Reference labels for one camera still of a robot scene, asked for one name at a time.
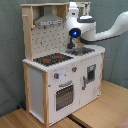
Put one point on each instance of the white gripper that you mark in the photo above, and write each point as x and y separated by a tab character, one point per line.
72	10

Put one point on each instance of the small metal pot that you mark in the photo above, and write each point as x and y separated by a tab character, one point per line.
80	52

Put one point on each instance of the wooden toy kitchen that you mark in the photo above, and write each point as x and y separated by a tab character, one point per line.
40	84

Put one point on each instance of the grey range hood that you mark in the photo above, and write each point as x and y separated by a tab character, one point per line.
48	18

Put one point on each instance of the black toy faucet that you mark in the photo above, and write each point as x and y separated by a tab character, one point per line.
71	44

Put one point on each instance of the grey toy sink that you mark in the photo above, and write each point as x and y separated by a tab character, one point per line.
71	51

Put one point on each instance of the black toy stovetop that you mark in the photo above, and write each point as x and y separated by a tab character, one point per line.
52	59

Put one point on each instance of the red right oven knob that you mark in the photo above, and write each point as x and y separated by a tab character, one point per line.
74	69

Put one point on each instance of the red oven knob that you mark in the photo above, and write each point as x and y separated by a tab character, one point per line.
56	75
74	69

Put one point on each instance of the red left oven knob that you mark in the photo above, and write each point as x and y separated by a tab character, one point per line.
56	75

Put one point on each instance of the white oven door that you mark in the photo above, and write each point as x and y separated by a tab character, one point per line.
64	97

